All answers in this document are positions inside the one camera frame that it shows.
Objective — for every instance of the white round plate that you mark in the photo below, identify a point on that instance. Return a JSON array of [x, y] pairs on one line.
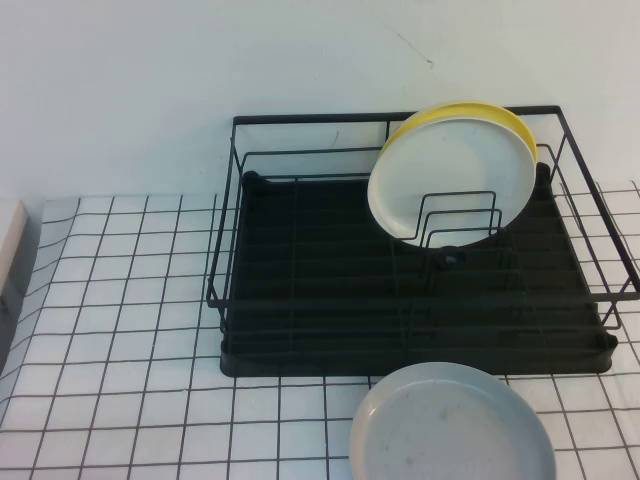
[[450, 160]]

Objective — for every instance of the grey round plate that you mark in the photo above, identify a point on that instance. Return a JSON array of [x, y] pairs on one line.
[[450, 430]]

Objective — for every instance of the yellow round plate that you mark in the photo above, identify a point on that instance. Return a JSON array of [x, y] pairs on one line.
[[500, 111]]

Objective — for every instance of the beige grey-sided block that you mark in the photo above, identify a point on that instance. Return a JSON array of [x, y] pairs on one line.
[[12, 225]]

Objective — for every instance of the black plastic drip tray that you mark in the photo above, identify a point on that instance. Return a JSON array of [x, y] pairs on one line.
[[325, 250]]

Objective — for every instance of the white black-checked tablecloth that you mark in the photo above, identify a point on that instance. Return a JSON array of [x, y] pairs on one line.
[[125, 350]]

